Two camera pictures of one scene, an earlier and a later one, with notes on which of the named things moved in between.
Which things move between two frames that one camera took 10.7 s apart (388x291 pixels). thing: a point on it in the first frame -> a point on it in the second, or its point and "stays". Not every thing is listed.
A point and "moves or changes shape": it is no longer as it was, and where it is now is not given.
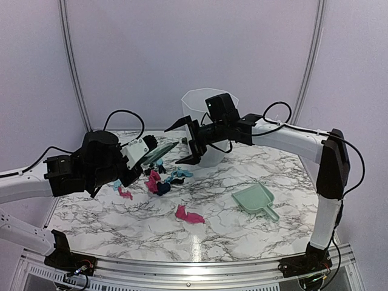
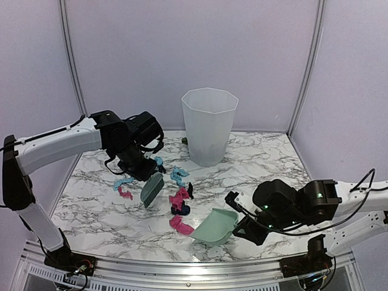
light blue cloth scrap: x=179 y=172 moves or changes shape
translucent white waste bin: x=194 y=105 stays
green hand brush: x=159 y=152 -> x=151 y=188
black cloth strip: x=177 y=180 -> x=190 y=190
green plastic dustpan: x=256 y=197 moves or changes shape
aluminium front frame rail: x=30 y=273 stays
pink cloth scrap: x=152 y=183 -> x=176 y=200
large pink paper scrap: x=190 y=217 -> x=175 y=222
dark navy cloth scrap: x=162 y=188 -> x=185 y=211
